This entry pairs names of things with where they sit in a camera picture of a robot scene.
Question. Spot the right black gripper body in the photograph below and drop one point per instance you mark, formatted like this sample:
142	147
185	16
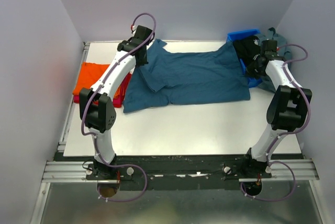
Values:
253	70

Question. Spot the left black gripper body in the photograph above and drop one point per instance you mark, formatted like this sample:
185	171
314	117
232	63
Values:
141	62

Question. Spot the black t shirt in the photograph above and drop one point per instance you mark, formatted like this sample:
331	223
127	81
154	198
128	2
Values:
247	48

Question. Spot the grey blue t shirt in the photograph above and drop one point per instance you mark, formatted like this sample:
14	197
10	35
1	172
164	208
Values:
284	51

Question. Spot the teal blue t shirt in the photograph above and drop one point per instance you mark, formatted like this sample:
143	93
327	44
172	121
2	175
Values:
186	79

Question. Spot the pink t shirt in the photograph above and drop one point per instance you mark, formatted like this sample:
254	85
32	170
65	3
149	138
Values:
118	96

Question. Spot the orange t shirt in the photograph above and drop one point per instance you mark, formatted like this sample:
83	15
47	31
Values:
89	74

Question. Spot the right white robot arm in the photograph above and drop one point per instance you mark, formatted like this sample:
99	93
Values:
289	109

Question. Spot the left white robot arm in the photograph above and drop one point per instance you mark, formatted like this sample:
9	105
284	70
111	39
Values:
97	112

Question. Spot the blue plastic bin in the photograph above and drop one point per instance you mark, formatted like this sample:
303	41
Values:
237	35

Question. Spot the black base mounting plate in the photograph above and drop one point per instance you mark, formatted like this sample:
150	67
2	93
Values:
180	173

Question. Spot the aluminium frame rail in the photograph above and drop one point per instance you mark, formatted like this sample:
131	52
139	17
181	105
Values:
58	170

